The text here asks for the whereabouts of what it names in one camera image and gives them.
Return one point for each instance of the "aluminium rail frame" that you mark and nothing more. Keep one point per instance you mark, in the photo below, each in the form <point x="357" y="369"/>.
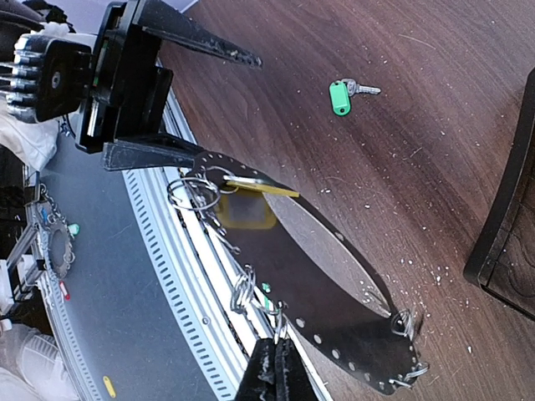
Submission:
<point x="142" y="313"/>

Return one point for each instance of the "green tagged key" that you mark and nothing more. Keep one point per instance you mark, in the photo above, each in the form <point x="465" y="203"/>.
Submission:
<point x="266" y="300"/>
<point x="341" y="91"/>

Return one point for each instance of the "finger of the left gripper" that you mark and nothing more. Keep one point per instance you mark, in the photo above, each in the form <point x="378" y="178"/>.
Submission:
<point x="165" y="22"/>
<point x="141" y="152"/>

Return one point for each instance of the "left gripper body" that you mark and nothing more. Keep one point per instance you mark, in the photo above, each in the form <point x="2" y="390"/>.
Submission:
<point x="127" y="90"/>

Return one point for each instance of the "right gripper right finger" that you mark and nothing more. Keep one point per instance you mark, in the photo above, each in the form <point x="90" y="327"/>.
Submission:
<point x="292" y="382"/>

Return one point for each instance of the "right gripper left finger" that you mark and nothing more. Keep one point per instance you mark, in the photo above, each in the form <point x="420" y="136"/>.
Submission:
<point x="258" y="380"/>

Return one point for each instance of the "yellow tagged key bunch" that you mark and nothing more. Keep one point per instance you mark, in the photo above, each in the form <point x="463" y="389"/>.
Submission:
<point x="243" y="204"/>

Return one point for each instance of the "white bag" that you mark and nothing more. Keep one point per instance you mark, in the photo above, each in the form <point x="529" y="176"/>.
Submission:
<point x="34" y="144"/>

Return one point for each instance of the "black wire dish rack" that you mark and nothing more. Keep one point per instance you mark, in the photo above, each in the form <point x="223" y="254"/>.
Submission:
<point x="501" y="263"/>

